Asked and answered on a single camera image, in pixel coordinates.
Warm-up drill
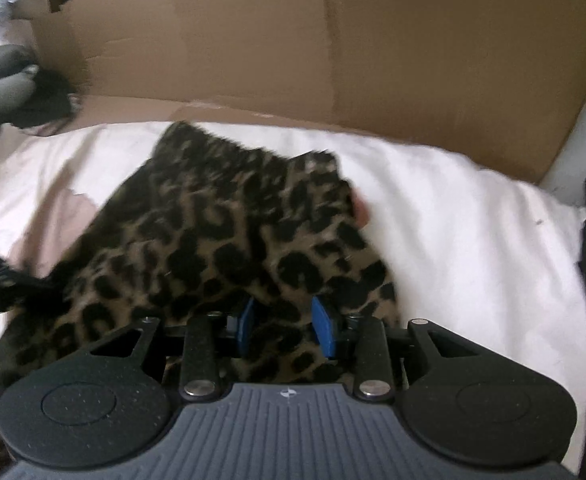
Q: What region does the black lace cloth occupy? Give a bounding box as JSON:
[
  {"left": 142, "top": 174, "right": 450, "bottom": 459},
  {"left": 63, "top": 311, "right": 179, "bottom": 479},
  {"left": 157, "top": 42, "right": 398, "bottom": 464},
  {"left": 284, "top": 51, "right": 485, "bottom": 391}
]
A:
[{"left": 0, "top": 235, "right": 61, "bottom": 326}]

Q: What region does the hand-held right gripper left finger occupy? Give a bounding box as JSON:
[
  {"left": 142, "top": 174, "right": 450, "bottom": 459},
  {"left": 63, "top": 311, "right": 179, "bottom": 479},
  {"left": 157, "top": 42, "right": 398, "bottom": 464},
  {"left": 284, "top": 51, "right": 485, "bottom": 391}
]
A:
[{"left": 89, "top": 296, "right": 257, "bottom": 402}]

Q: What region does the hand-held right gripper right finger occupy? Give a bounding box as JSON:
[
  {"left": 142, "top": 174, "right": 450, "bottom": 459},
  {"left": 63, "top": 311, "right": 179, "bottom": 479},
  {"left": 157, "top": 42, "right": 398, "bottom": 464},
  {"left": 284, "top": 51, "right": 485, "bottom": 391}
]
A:
[{"left": 312, "top": 296, "right": 480, "bottom": 402}]

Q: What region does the black clothing pile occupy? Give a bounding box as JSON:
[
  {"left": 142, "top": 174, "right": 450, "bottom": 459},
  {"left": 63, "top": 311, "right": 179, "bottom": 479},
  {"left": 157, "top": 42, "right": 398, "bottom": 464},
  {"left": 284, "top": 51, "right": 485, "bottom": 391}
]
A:
[{"left": 0, "top": 72, "right": 81, "bottom": 221}]

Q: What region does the white printed bed sheet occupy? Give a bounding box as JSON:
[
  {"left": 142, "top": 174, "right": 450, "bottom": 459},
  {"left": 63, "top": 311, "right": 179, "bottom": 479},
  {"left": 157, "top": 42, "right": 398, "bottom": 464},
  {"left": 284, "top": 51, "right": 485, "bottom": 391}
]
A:
[{"left": 0, "top": 120, "right": 586, "bottom": 411}]

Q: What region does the brown cardboard box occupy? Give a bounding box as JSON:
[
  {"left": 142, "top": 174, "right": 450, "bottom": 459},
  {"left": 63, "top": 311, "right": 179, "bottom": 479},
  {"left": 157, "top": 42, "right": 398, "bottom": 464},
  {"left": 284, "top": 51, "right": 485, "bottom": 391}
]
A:
[{"left": 10, "top": 0, "right": 586, "bottom": 186}]

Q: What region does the leopard print garment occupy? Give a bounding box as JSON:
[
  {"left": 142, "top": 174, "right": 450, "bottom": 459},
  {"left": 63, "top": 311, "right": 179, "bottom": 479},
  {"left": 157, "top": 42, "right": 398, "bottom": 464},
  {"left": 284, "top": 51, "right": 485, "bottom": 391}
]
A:
[{"left": 0, "top": 120, "right": 406, "bottom": 471}]

